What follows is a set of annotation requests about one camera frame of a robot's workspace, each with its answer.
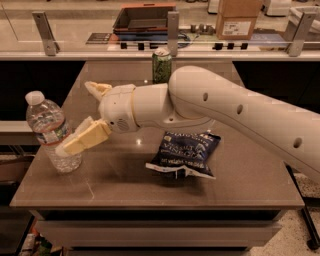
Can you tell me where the dark tray with orange rim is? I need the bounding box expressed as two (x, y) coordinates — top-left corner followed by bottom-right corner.
(113, 3), (176, 34)

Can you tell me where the clear plastic water bottle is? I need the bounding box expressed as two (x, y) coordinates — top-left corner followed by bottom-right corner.
(25, 91), (82, 174)

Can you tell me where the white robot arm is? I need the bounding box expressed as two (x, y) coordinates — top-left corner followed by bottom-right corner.
(56, 66), (320, 182)

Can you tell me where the right metal glass bracket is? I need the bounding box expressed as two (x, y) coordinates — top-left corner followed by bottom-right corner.
(284, 12), (316, 57)

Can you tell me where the cardboard box with label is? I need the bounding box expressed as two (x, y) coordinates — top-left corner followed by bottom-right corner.
(216, 0), (262, 40)

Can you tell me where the middle metal glass bracket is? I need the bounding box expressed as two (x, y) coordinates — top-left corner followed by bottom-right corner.
(167, 11), (179, 57)

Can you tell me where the brown table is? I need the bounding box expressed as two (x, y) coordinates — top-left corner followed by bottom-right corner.
(9, 59), (306, 256)

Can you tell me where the metal glass bracket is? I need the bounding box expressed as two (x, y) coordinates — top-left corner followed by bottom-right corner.
(167, 11), (179, 57)
(32, 11), (60, 56)
(284, 12), (316, 57)

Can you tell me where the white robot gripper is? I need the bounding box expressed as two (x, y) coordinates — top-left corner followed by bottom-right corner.
(55, 81), (138, 157)

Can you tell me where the blue potato chip bag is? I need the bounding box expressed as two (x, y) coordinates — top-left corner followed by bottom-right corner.
(145, 130), (221, 179)

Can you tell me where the left metal glass bracket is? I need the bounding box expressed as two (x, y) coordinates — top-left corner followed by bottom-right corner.
(32, 11), (60, 56)

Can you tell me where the glass barrier panel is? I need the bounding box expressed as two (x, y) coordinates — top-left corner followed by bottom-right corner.
(0, 0), (320, 61)

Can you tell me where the green soda can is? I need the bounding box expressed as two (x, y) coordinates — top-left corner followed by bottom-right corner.
(152, 47), (172, 84)

